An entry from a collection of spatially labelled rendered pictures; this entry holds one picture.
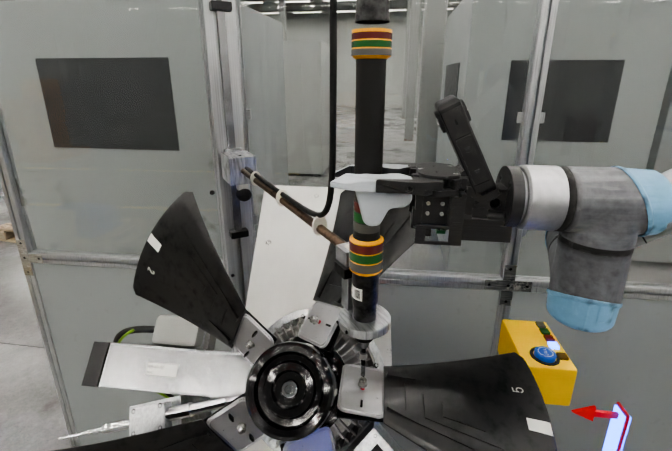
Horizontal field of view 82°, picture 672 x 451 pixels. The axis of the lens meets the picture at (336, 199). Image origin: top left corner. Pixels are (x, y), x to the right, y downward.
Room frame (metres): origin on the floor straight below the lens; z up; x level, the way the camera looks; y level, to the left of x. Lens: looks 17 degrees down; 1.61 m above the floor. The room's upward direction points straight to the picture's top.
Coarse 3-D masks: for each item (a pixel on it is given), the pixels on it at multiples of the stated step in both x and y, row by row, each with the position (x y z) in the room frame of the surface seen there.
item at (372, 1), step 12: (360, 0) 0.44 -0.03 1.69; (372, 0) 0.43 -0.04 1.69; (384, 0) 0.43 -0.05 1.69; (360, 12) 0.44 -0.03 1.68; (372, 12) 0.43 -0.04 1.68; (384, 12) 0.43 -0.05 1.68; (360, 276) 0.43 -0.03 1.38; (372, 276) 0.43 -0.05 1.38; (360, 288) 0.43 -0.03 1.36; (372, 288) 0.43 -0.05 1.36; (360, 300) 0.43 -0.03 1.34; (372, 300) 0.43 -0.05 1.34; (360, 312) 0.43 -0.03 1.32; (372, 312) 0.44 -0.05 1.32
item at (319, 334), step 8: (320, 304) 0.55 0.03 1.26; (328, 304) 0.53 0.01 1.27; (312, 312) 0.54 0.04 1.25; (320, 312) 0.53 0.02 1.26; (328, 312) 0.52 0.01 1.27; (336, 312) 0.50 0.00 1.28; (304, 320) 0.54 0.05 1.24; (328, 320) 0.50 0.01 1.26; (336, 320) 0.48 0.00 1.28; (304, 328) 0.53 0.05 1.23; (312, 328) 0.51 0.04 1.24; (320, 328) 0.50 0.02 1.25; (328, 328) 0.49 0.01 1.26; (304, 336) 0.51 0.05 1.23; (312, 336) 0.50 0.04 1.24; (320, 336) 0.48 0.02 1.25; (328, 336) 0.47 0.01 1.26; (320, 344) 0.47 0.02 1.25
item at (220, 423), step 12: (228, 408) 0.42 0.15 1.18; (240, 408) 0.43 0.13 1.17; (216, 420) 0.42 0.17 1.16; (228, 420) 0.42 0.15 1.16; (240, 420) 0.43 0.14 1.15; (216, 432) 0.42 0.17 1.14; (228, 432) 0.42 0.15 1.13; (252, 432) 0.44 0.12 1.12; (228, 444) 0.42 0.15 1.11; (240, 444) 0.43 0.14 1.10; (252, 444) 0.44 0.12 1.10
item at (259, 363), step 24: (264, 360) 0.43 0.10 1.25; (288, 360) 0.44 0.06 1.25; (312, 360) 0.43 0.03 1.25; (336, 360) 0.51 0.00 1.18; (264, 384) 0.42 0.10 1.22; (312, 384) 0.41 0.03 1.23; (336, 384) 0.43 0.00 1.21; (264, 408) 0.40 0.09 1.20; (288, 408) 0.40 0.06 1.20; (312, 408) 0.40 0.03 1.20; (336, 408) 0.47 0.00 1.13; (264, 432) 0.38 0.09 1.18; (288, 432) 0.38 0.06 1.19; (312, 432) 0.38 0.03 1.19
